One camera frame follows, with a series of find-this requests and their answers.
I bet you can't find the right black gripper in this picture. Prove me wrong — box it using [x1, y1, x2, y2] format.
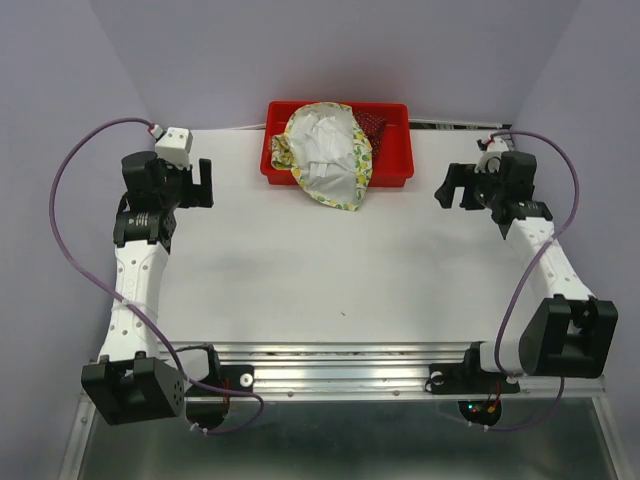
[432, 161, 505, 210]

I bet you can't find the lemon print skirt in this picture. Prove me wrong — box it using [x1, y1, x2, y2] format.
[269, 102, 374, 211]

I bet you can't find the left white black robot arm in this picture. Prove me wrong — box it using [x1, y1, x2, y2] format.
[81, 151, 213, 425]

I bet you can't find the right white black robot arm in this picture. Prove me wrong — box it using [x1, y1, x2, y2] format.
[425, 151, 618, 395]

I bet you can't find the red plastic bin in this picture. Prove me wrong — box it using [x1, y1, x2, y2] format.
[260, 101, 414, 188]

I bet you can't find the red polka dot skirt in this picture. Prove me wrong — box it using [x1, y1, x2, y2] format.
[354, 111, 387, 155]

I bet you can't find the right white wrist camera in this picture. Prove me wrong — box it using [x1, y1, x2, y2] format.
[474, 137, 512, 174]

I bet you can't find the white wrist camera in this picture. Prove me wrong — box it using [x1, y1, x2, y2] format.
[474, 137, 512, 174]
[155, 127, 193, 170]

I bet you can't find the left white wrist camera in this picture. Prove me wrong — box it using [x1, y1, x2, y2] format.
[155, 127, 193, 170]

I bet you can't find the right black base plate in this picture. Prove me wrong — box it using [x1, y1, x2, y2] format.
[425, 363, 521, 396]

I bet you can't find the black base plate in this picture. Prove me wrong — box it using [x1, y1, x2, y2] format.
[425, 363, 521, 396]
[164, 363, 255, 400]

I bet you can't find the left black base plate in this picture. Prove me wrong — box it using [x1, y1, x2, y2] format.
[164, 363, 255, 400]

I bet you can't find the aluminium mounting rail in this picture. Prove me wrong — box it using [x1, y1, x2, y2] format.
[60, 343, 633, 479]

